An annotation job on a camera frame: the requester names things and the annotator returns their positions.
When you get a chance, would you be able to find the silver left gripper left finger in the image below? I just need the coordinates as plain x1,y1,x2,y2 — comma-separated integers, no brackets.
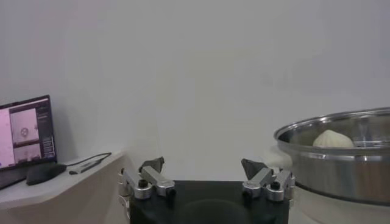
118,156,177,200

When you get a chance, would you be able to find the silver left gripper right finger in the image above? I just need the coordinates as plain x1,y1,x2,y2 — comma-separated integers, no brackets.
240,158,296,203

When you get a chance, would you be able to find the white steamed baozi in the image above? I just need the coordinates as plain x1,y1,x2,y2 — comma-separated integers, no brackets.
313,129,355,149

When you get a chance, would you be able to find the stainless steel steamer basket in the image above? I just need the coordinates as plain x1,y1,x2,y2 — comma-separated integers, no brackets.
263,107,390,206

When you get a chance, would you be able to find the grey USB hub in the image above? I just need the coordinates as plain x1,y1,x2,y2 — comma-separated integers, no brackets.
69,161,101,175

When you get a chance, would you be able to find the white side table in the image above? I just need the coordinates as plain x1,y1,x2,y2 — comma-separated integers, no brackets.
0,151,144,224

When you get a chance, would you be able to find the black computer mouse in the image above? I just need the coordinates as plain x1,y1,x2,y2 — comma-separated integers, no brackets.
26,163,67,186

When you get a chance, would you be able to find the black laptop with pink screen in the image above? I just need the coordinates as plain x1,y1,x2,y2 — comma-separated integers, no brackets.
0,94,58,190

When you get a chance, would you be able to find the black hub cable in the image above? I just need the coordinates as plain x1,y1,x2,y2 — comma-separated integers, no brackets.
65,152,113,167

